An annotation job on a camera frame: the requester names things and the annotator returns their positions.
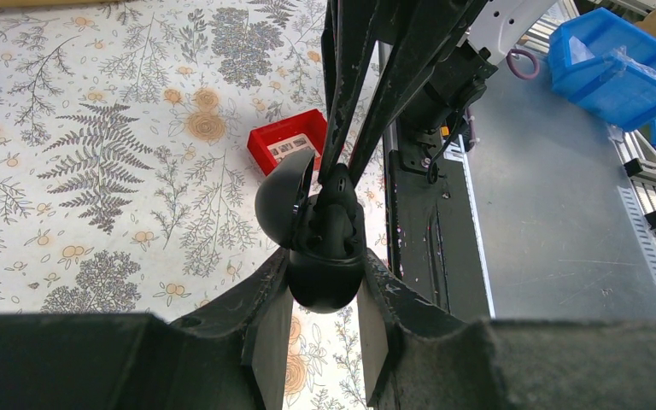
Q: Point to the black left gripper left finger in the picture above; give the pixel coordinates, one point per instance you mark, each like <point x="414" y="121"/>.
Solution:
<point x="229" y="354"/>

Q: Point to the blue storage bin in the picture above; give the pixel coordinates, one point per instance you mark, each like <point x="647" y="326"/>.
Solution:
<point x="607" y="66"/>

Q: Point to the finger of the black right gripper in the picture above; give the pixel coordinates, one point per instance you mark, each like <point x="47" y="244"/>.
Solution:
<point x="347" y="43"/>
<point x="418" y="31"/>

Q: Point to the black earbud charging case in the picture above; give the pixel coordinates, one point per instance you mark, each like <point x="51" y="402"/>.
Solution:
<point x="324" y="234"/>

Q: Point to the red parts bin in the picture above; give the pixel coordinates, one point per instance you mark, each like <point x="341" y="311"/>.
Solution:
<point x="270" y="144"/>

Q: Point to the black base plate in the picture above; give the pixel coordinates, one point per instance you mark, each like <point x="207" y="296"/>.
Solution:
<point x="432" y="242"/>

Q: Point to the white slotted cable duct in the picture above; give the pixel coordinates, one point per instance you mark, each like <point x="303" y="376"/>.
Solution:
<point x="477" y="228"/>

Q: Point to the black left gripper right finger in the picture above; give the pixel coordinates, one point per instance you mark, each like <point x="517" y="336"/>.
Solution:
<point x="417" y="356"/>

